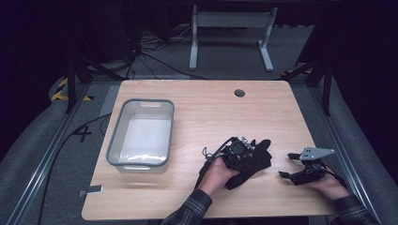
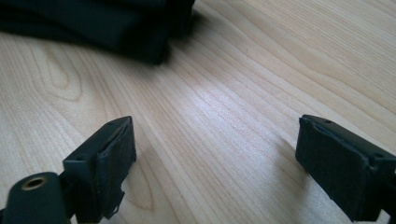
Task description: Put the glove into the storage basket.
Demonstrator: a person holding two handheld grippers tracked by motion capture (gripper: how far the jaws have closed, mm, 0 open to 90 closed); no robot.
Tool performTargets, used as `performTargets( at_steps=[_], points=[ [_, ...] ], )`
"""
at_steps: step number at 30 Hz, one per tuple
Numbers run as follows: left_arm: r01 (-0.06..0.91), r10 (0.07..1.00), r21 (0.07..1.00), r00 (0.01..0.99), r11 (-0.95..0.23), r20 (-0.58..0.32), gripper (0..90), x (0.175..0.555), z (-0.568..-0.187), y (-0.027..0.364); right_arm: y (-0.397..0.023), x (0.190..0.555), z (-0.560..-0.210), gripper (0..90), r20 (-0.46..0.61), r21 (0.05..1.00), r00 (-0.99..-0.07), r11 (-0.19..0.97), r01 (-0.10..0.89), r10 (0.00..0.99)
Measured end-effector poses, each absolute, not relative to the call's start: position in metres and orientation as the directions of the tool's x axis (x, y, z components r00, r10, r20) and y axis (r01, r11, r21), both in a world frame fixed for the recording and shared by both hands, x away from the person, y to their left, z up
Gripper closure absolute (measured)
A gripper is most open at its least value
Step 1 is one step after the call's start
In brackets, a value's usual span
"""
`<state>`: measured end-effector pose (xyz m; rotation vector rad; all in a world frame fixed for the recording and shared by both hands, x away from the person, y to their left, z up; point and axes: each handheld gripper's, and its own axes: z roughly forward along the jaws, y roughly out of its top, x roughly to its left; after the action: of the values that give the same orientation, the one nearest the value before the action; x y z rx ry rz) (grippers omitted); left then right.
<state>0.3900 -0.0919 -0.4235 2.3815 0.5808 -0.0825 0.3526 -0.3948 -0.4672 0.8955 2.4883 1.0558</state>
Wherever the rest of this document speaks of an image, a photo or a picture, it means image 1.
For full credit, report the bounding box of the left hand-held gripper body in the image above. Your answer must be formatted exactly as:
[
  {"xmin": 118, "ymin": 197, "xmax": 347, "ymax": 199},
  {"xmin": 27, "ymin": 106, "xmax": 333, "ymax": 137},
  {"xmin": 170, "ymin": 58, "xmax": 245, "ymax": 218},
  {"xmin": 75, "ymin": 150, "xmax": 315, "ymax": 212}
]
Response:
[{"xmin": 219, "ymin": 136, "xmax": 256, "ymax": 173}]

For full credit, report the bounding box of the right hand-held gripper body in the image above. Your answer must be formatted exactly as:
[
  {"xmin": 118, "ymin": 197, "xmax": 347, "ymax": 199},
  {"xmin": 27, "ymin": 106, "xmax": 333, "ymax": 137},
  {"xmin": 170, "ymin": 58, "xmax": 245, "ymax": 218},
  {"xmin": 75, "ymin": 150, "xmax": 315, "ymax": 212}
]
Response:
[{"xmin": 290, "ymin": 146, "xmax": 336, "ymax": 187}]

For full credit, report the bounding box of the person's right hand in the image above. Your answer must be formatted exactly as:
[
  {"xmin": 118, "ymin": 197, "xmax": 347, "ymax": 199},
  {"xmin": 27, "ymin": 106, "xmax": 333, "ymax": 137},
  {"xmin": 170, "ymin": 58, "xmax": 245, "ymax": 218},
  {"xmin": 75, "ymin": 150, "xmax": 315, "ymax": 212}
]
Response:
[{"xmin": 304, "ymin": 172, "xmax": 351, "ymax": 201}]

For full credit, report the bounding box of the person's left hand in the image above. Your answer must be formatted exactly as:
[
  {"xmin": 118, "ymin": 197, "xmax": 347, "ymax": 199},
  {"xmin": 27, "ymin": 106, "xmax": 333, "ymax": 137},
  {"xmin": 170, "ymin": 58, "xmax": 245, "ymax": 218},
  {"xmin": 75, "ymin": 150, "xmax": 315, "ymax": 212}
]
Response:
[{"xmin": 197, "ymin": 156, "xmax": 240, "ymax": 197}]

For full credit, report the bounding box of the black metal stand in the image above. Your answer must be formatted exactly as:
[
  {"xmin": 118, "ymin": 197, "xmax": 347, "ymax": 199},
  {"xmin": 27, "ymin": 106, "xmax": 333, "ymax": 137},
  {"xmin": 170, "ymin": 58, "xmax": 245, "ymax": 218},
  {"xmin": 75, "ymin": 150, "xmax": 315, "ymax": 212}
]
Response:
[
  {"xmin": 280, "ymin": 57, "xmax": 332, "ymax": 116},
  {"xmin": 65, "ymin": 54, "xmax": 126, "ymax": 114}
]

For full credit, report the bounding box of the white plastic basin grey rim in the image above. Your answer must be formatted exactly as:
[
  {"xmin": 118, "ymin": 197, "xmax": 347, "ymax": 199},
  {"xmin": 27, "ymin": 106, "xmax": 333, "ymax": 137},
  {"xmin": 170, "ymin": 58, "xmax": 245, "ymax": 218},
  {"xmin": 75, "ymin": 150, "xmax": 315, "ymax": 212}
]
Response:
[{"xmin": 105, "ymin": 98, "xmax": 176, "ymax": 174}]

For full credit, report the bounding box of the yellow black hazard tape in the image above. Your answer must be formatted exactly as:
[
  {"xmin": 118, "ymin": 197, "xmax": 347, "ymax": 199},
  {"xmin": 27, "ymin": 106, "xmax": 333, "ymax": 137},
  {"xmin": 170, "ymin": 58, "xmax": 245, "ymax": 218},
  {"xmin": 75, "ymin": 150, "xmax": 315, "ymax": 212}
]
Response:
[{"xmin": 51, "ymin": 77, "xmax": 95, "ymax": 102}]

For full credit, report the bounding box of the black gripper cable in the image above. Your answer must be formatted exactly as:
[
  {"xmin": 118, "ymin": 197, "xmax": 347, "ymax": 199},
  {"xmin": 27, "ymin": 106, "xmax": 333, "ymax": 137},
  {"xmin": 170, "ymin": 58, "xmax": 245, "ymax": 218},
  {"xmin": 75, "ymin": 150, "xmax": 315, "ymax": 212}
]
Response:
[
  {"xmin": 195, "ymin": 136, "xmax": 237, "ymax": 188},
  {"xmin": 322, "ymin": 163, "xmax": 348, "ymax": 188}
]

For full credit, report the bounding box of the aluminium rail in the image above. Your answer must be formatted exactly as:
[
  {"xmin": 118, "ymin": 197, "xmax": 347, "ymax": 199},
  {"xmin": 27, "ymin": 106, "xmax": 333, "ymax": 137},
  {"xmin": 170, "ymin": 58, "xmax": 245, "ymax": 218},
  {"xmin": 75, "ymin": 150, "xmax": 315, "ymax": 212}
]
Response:
[
  {"xmin": 6, "ymin": 83, "xmax": 92, "ymax": 225},
  {"xmin": 308, "ymin": 87, "xmax": 381, "ymax": 225}
]

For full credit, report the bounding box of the grey metal desk frame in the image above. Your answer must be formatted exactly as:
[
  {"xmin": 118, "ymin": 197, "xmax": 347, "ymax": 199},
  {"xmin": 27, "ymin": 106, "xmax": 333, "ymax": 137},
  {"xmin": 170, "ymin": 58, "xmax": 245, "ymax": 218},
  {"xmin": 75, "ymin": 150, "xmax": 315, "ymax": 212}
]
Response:
[{"xmin": 188, "ymin": 4, "xmax": 279, "ymax": 72}]

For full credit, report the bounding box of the bundle of floor cables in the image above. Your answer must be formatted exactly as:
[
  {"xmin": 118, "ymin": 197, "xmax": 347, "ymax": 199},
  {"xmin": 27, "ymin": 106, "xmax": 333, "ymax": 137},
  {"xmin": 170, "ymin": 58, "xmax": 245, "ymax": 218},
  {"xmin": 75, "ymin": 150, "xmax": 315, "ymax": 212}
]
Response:
[{"xmin": 125, "ymin": 24, "xmax": 207, "ymax": 81}]

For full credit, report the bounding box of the grey metal bracket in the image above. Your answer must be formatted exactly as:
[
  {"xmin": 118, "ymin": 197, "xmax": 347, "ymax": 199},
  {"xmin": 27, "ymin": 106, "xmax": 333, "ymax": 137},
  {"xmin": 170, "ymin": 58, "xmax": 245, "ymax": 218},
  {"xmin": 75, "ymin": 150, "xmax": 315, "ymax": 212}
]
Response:
[{"xmin": 78, "ymin": 185, "xmax": 104, "ymax": 198}]

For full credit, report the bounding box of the black floor cable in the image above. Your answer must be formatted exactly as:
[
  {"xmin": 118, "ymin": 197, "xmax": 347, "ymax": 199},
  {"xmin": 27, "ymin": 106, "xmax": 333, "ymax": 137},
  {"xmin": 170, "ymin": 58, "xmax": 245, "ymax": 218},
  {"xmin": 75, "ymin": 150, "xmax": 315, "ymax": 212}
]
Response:
[{"xmin": 37, "ymin": 112, "xmax": 113, "ymax": 225}]

